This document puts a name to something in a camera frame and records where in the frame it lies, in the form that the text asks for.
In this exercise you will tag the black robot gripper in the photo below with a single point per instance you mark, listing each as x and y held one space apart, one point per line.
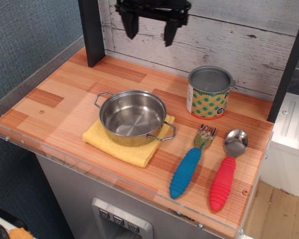
173 12

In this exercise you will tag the small stainless steel pot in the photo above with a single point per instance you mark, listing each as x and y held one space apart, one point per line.
134 117

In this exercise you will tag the yellow folded towel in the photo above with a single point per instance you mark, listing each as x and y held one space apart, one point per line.
139 156

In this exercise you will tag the toy food can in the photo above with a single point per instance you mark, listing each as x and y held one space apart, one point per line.
208 92

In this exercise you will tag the grey toy fridge cabinet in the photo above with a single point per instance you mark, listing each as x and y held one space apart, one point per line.
75 191

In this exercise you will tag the white toy sink unit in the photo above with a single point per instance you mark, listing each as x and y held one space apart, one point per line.
280 167

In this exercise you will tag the silver dispenser button panel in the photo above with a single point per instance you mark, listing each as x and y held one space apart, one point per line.
116 223

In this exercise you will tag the clear acrylic table guard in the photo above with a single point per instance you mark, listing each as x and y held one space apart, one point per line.
47 93

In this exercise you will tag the orange plush object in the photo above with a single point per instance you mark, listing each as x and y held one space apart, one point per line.
20 233

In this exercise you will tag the black left upright post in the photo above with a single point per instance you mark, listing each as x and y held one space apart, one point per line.
92 31

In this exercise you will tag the black upright post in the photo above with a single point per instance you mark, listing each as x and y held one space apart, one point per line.
285 81
92 31

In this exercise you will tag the red handled spoon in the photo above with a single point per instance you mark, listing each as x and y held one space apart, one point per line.
236 143

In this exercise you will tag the black right upright post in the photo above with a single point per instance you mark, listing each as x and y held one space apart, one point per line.
285 81

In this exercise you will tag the blue handled fork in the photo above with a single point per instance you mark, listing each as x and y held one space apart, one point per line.
184 173

